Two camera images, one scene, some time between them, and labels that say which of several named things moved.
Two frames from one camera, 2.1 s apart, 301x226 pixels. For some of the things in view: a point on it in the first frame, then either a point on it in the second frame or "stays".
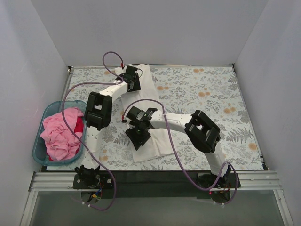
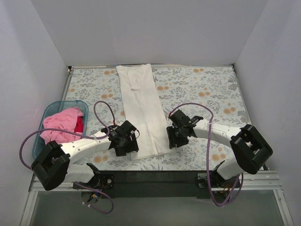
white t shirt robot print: [147, 98] stays
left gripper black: [135, 83] → [128, 145]
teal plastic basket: [39, 151] stays
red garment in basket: [79, 124] stays
